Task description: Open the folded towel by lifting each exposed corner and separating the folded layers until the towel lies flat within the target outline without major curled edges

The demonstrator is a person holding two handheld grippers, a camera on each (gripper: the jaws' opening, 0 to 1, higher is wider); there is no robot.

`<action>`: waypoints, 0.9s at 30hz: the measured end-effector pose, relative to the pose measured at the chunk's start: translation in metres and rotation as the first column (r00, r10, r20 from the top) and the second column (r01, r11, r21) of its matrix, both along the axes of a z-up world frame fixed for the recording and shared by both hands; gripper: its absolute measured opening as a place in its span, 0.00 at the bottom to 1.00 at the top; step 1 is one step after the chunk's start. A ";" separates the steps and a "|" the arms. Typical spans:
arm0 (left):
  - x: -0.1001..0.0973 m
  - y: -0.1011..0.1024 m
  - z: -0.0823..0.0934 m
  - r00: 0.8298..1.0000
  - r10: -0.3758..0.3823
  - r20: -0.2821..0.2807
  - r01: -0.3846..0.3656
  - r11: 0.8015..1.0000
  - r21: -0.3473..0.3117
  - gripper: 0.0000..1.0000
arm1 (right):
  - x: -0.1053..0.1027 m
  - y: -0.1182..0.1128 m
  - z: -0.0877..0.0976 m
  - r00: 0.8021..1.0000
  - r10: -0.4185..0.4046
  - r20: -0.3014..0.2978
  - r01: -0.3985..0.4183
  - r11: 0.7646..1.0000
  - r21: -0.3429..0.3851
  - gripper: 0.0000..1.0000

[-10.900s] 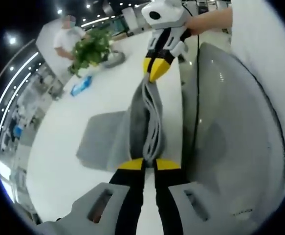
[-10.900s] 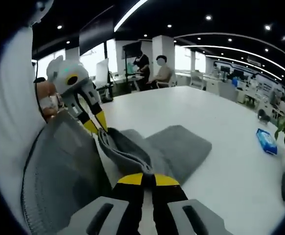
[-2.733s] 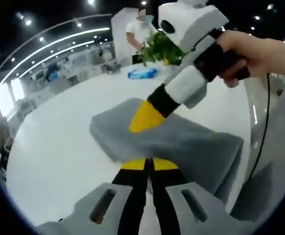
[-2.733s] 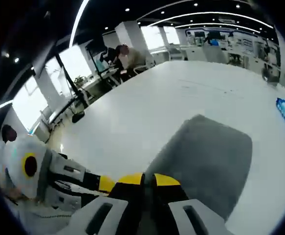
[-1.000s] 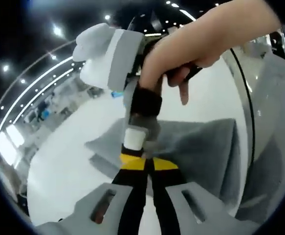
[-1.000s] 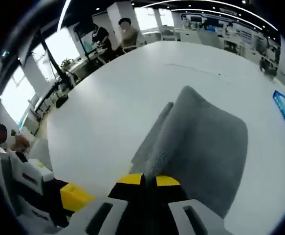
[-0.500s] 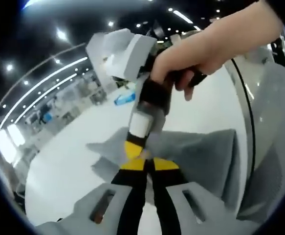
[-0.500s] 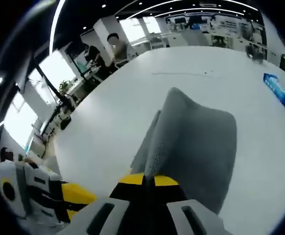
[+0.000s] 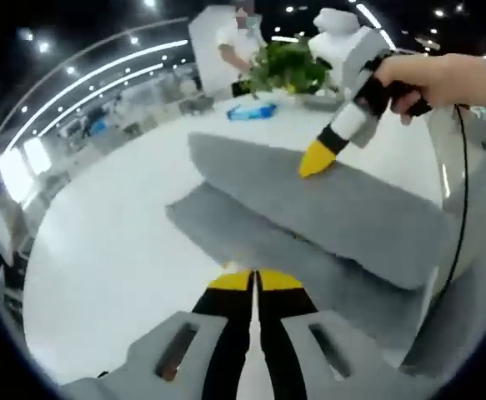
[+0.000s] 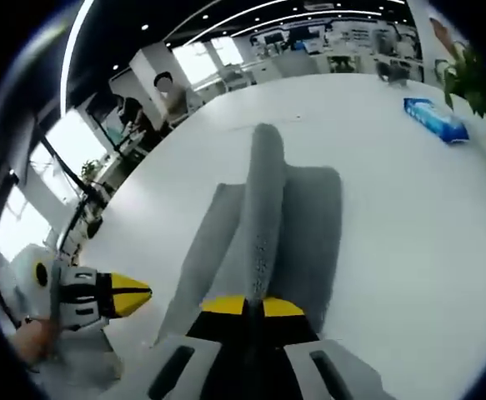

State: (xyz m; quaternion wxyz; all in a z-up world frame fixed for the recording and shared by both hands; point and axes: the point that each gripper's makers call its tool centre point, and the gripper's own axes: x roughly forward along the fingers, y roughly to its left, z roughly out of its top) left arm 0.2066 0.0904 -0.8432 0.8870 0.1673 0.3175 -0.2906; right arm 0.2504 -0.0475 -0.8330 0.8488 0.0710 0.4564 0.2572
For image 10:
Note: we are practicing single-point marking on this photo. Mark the person's left hand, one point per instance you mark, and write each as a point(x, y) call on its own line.
point(34, 341)

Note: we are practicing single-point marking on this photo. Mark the potted green plant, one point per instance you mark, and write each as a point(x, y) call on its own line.
point(476, 83)

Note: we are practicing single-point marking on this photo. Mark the grey towel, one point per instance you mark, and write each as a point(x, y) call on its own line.
point(263, 208)

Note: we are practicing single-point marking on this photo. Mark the small dark table object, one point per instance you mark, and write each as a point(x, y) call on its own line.
point(392, 75)

